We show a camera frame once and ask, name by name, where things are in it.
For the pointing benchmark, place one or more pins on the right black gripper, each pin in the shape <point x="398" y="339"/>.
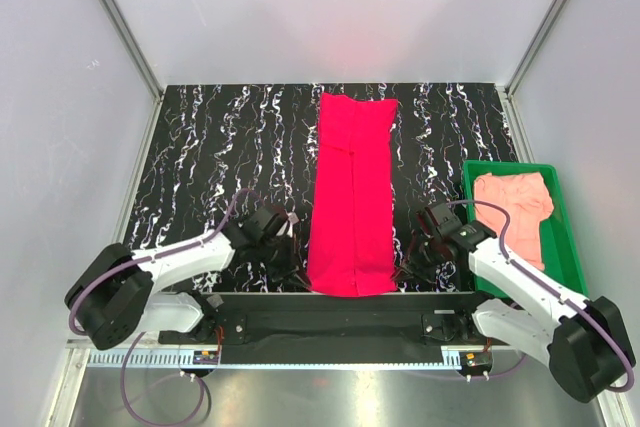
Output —
<point x="410" y="267"/>

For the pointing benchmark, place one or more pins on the red t shirt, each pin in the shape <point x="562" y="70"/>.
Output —
<point x="351" y="250"/>

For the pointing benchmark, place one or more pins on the right aluminium frame post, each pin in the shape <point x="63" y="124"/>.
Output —
<point x="537" y="42"/>

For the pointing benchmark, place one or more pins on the peach t shirt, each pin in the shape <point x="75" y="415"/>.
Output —
<point x="527" y="200"/>

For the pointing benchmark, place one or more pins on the left aluminium frame post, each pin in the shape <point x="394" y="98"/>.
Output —
<point x="132" y="48"/>

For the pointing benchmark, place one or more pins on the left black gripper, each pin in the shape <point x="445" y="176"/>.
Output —
<point x="292" y="271"/>

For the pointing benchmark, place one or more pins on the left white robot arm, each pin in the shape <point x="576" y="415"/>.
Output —
<point x="124" y="292"/>

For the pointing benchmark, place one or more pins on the aluminium rail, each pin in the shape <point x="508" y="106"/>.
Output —
<point x="75" y="342"/>

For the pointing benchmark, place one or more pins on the orange connector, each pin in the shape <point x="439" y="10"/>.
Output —
<point x="206" y="357"/>
<point x="478" y="359"/>

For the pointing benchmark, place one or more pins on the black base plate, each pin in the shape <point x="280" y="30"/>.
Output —
<point x="289" y="352"/>

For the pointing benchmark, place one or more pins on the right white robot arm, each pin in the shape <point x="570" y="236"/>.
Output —
<point x="583" y="342"/>

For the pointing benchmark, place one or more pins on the aluminium frame post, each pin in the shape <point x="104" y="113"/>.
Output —
<point x="537" y="42"/>
<point x="132" y="48"/>

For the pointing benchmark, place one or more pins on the right orange connector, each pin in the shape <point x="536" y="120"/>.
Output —
<point x="478" y="359"/>

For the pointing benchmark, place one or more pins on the green plastic bin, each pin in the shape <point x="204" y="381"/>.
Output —
<point x="558" y="249"/>

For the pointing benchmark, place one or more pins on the left orange connector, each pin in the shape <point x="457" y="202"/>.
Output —
<point x="206" y="357"/>

